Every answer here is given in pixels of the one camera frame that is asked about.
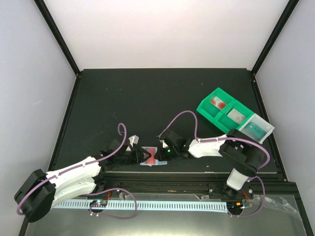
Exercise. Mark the small circuit board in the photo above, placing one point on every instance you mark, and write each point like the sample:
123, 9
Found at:
98, 203

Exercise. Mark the white slotted cable duct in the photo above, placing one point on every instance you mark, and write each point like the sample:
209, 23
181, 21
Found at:
147, 205

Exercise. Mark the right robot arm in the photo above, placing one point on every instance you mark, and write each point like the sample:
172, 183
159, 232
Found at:
245, 155

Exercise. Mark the black aluminium rail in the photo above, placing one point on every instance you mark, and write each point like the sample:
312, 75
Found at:
161, 182

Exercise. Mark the green divided bin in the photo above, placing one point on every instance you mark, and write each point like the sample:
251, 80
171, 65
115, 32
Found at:
218, 117

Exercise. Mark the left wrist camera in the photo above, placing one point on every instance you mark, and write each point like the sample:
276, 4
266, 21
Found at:
133, 141

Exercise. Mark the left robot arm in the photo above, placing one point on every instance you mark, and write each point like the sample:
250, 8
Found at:
42, 191

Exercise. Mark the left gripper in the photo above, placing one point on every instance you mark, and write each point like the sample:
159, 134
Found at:
140, 155

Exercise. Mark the clear plastic bin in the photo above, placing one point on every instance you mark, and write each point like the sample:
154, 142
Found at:
260, 122

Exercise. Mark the white pink card in bin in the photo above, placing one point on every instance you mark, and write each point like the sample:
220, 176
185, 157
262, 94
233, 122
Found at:
236, 116

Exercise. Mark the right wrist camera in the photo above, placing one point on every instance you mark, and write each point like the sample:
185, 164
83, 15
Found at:
162, 141

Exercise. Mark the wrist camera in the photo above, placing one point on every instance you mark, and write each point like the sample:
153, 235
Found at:
133, 141
162, 141

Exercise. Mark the black leather card holder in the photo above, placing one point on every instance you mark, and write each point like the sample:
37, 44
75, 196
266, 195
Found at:
158, 162

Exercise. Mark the teal VIP card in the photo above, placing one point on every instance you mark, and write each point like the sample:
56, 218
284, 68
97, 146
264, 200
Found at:
256, 131

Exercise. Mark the red card in sleeve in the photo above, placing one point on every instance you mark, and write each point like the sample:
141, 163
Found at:
152, 151

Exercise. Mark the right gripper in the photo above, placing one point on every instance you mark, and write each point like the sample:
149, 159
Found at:
162, 156

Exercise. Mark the red dotted card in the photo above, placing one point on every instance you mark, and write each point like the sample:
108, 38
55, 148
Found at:
217, 102

